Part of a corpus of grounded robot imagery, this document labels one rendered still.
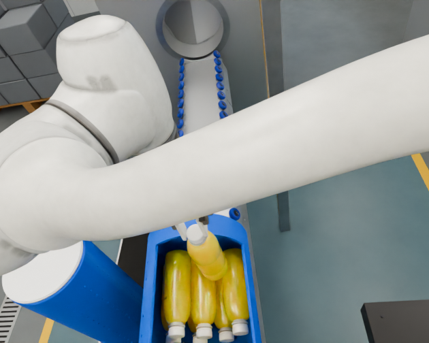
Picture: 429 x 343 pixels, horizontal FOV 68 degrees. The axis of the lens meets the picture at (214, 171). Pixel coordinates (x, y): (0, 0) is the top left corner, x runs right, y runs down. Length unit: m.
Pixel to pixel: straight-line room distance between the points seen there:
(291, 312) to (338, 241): 0.52
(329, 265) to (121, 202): 1.90
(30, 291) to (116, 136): 0.90
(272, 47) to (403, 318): 0.87
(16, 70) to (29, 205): 3.64
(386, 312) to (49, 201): 0.79
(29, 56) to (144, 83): 3.38
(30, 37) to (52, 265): 2.69
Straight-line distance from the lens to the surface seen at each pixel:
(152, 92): 0.38
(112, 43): 0.35
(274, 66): 1.21
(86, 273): 1.18
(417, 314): 0.91
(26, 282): 1.22
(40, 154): 0.30
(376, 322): 0.89
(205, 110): 1.57
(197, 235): 0.67
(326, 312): 1.98
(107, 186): 0.22
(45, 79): 3.82
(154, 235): 0.86
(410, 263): 2.17
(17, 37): 3.65
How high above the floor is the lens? 1.90
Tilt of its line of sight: 49 degrees down
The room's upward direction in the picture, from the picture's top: 18 degrees counter-clockwise
